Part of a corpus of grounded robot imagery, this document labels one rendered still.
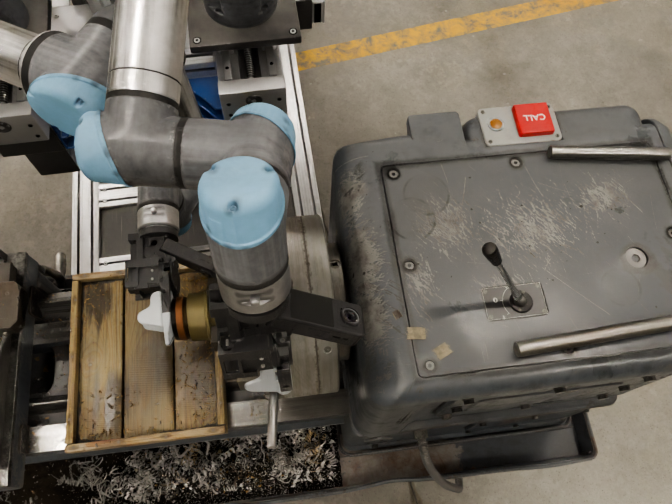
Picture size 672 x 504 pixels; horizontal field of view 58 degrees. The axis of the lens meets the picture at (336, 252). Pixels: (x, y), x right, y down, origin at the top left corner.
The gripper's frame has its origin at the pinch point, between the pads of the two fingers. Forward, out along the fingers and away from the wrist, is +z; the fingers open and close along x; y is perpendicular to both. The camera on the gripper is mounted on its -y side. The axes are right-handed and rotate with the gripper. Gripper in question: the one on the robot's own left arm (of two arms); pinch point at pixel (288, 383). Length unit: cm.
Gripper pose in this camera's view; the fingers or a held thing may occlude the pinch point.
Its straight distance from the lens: 81.0
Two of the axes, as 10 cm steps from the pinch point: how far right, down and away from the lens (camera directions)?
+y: -9.9, 1.1, -0.8
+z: 0.1, 6.8, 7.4
